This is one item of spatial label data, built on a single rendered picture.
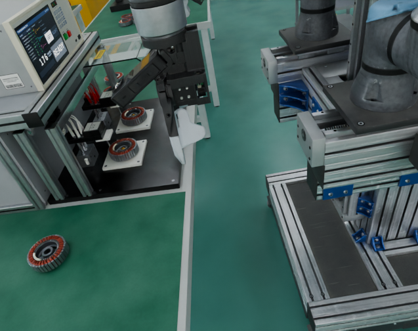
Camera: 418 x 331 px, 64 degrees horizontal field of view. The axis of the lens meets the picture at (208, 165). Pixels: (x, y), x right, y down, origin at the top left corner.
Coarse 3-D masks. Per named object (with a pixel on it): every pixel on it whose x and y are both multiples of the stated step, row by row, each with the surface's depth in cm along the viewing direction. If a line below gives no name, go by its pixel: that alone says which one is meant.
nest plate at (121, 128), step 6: (150, 114) 148; (120, 120) 148; (144, 120) 145; (150, 120) 144; (120, 126) 144; (126, 126) 143; (132, 126) 143; (138, 126) 142; (144, 126) 141; (150, 126) 142; (120, 132) 142; (126, 132) 142
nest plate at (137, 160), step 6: (138, 144) 131; (144, 144) 130; (138, 150) 128; (144, 150) 128; (108, 156) 128; (138, 156) 125; (108, 162) 125; (114, 162) 125; (120, 162) 124; (126, 162) 123; (132, 162) 123; (138, 162) 122; (102, 168) 123; (108, 168) 123; (114, 168) 123; (120, 168) 123
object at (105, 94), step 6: (102, 96) 138; (108, 96) 137; (84, 102) 141; (102, 102) 137; (108, 102) 138; (114, 102) 137; (84, 108) 139; (90, 108) 139; (96, 108) 139; (96, 114) 142
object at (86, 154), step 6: (90, 144) 129; (84, 150) 126; (90, 150) 126; (96, 150) 131; (78, 156) 124; (84, 156) 124; (90, 156) 125; (96, 156) 130; (84, 162) 126; (90, 162) 126
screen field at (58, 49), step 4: (60, 40) 116; (56, 44) 113; (60, 44) 115; (52, 48) 110; (56, 48) 112; (60, 48) 115; (64, 48) 118; (52, 52) 110; (56, 52) 112; (60, 52) 115; (64, 52) 118; (56, 56) 112; (60, 56) 114; (56, 60) 111
